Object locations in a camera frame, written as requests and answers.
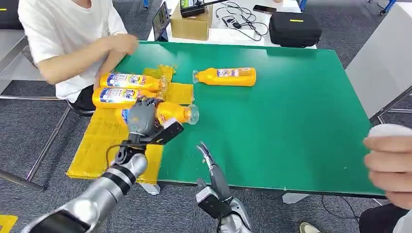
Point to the seated person's right hand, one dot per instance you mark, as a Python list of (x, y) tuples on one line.
[(126, 43)]

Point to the black smartphone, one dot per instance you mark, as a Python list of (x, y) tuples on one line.
[(264, 9)]

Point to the orange drink bottle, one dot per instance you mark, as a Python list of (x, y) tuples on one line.
[(128, 82), (112, 96), (209, 77), (173, 112)]

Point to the brown cardboard box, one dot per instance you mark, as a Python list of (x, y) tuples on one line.
[(191, 28)]

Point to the black tablet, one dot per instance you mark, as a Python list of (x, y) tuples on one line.
[(161, 20)]

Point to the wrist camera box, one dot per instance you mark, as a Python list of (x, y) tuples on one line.
[(167, 133), (211, 204)]

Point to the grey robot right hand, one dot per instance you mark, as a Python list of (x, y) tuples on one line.
[(219, 181)]

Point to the grey table with metal legs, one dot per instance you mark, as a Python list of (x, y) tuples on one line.
[(9, 41)]

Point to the yellow plastic sheet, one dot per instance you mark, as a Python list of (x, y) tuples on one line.
[(96, 144)]

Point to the blue metal leg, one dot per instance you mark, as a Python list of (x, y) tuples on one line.
[(146, 4)]

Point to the black radio with antenna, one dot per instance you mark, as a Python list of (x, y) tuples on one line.
[(191, 9)]

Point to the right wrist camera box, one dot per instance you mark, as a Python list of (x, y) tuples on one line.
[(211, 204)]

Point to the white rounded object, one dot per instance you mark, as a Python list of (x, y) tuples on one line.
[(389, 130)]

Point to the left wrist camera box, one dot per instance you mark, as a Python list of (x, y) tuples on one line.
[(167, 133)]

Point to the grey table with black frame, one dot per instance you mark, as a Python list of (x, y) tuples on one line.
[(379, 58)]

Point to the black stool seat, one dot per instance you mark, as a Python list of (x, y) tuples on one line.
[(78, 111)]

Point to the blue metal frame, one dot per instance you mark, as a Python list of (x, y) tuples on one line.
[(388, 5)]

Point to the yellow floor marker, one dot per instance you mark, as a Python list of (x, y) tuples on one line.
[(7, 223)]

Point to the white table leg bracket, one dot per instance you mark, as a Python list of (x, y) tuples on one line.
[(150, 188), (294, 198)]

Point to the white table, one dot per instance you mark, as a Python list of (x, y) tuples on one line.
[(222, 34)]

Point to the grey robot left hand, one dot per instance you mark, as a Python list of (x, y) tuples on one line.
[(141, 119)]

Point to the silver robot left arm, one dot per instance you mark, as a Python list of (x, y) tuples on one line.
[(106, 189)]

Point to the green table mat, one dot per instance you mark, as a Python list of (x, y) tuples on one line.
[(289, 112)]

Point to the seated person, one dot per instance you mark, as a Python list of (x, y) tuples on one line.
[(61, 32)]

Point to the standing person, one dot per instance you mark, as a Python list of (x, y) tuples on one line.
[(379, 220)]

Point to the standing person's hand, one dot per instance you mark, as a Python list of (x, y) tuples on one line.
[(389, 167)]

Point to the large black carry case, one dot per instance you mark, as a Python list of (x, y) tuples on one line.
[(294, 30)]

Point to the person's shoe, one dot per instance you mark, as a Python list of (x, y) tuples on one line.
[(309, 228)]

